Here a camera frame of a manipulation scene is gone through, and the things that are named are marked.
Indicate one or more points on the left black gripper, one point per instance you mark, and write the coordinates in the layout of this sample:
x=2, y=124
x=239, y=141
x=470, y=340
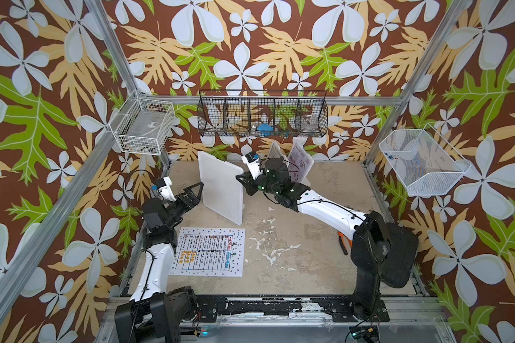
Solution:
x=192, y=201

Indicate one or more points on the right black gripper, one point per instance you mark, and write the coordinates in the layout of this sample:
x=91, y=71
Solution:
x=250, y=186

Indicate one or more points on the pink restaurant special menu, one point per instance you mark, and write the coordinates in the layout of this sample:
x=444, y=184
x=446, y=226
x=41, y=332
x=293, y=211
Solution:
x=300, y=163

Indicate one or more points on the dotted border table menu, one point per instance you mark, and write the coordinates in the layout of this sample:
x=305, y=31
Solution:
x=209, y=252

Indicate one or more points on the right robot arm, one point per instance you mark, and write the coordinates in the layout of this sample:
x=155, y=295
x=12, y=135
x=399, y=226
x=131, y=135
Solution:
x=382, y=251

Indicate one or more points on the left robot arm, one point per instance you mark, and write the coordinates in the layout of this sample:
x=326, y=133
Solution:
x=154, y=314

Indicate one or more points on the blue object in rack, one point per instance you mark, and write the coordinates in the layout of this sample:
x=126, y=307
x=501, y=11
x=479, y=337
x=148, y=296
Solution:
x=265, y=130

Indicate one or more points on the white mesh basket right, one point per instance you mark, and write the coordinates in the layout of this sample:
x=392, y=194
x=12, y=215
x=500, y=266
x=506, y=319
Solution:
x=424, y=161

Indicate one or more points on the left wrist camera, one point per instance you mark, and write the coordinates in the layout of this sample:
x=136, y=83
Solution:
x=163, y=189

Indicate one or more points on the black wire rack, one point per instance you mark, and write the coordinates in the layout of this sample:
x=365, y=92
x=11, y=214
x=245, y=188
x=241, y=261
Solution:
x=240, y=113

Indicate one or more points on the white wire basket left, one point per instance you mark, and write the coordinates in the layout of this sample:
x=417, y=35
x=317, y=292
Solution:
x=142, y=124

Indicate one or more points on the orange handled pliers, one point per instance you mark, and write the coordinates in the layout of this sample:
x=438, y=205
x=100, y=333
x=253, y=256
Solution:
x=345, y=243

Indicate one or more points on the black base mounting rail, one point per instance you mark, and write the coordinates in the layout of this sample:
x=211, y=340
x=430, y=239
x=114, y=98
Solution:
x=338, y=308

